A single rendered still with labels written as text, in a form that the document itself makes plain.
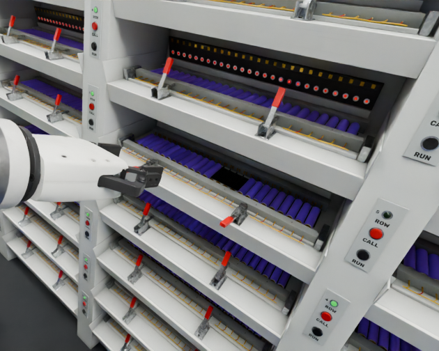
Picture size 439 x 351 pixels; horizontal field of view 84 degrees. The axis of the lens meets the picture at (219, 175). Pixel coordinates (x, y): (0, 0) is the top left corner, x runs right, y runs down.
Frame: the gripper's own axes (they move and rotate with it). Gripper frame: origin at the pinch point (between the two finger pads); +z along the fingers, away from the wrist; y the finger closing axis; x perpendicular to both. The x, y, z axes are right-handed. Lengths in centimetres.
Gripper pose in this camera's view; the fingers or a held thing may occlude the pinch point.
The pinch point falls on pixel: (133, 164)
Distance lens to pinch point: 39.9
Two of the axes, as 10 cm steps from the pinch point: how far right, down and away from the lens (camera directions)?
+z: 4.4, -0.4, 9.0
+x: 3.4, -9.2, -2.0
